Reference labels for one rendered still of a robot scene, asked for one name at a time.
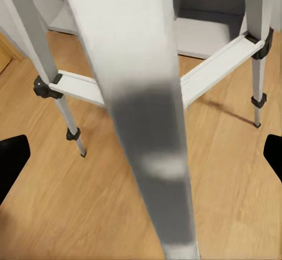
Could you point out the camera tripod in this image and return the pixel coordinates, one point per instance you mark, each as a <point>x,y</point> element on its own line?
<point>131,47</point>

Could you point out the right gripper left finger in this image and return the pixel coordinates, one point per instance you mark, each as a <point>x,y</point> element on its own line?
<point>14,153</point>

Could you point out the bookcase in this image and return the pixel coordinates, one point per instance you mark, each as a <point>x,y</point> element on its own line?
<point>199,34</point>

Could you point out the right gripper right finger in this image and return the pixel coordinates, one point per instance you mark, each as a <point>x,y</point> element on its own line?
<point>273,153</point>

